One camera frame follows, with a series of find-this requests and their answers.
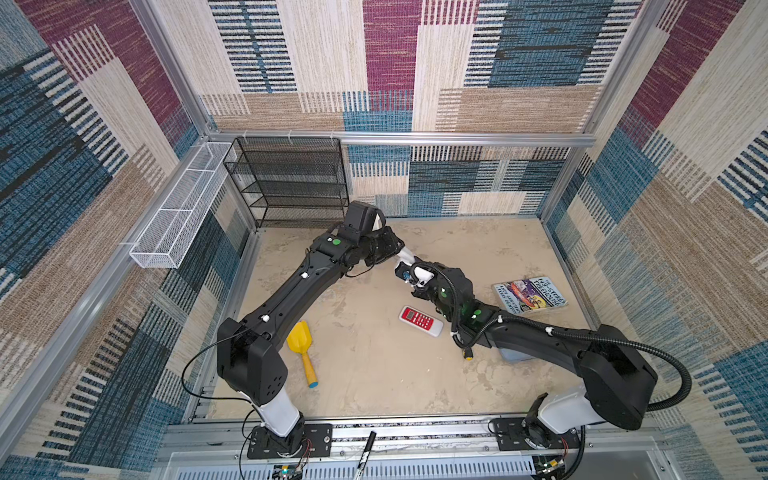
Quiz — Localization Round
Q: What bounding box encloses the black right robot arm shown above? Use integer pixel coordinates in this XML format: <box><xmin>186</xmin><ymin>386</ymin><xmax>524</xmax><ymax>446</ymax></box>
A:
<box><xmin>396</xmin><ymin>260</ymin><xmax>693</xmax><ymax>449</ymax></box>

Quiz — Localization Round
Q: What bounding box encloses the black marker pen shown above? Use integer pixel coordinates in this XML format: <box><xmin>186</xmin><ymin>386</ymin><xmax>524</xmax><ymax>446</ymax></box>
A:
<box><xmin>353</xmin><ymin>431</ymin><xmax>377</xmax><ymax>480</ymax></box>

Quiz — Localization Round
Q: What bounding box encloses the white mesh wall basket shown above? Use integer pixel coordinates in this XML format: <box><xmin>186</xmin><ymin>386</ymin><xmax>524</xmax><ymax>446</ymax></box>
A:
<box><xmin>130</xmin><ymin>142</ymin><xmax>231</xmax><ymax>269</ymax></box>

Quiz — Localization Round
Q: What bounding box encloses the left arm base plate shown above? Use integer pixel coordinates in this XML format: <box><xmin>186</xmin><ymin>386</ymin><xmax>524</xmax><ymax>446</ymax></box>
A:
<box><xmin>246</xmin><ymin>422</ymin><xmax>333</xmax><ymax>460</ymax></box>

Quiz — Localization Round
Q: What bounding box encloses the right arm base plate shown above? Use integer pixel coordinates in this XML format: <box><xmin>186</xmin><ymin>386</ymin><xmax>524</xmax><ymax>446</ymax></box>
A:
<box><xmin>487</xmin><ymin>416</ymin><xmax>581</xmax><ymax>451</ymax></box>

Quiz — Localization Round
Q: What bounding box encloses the red white remote control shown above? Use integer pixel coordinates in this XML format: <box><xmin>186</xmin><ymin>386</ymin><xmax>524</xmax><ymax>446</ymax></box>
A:
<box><xmin>399</xmin><ymin>306</ymin><xmax>444</xmax><ymax>338</ymax></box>

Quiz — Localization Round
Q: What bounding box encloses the colourful magazine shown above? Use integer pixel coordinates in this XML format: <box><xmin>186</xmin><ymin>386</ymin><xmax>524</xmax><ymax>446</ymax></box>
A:
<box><xmin>493</xmin><ymin>277</ymin><xmax>568</xmax><ymax>315</ymax></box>

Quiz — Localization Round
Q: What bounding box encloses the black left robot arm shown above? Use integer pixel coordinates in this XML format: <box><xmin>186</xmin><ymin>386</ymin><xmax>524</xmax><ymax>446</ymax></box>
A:
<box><xmin>216</xmin><ymin>201</ymin><xmax>404</xmax><ymax>444</ymax></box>

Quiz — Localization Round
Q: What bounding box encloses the black wire shelf rack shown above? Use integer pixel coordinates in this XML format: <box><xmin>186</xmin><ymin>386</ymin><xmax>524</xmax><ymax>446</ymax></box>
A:
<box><xmin>223</xmin><ymin>137</ymin><xmax>349</xmax><ymax>228</ymax></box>

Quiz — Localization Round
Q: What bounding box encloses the yellow toy shovel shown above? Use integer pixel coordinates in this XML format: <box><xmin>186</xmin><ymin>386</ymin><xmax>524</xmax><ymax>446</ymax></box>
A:
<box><xmin>286</xmin><ymin>321</ymin><xmax>319</xmax><ymax>388</ymax></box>

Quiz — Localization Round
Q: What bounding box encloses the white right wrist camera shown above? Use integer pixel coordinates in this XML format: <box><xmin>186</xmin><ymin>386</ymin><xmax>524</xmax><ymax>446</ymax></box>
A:
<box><xmin>395</xmin><ymin>261</ymin><xmax>434</xmax><ymax>289</ymax></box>

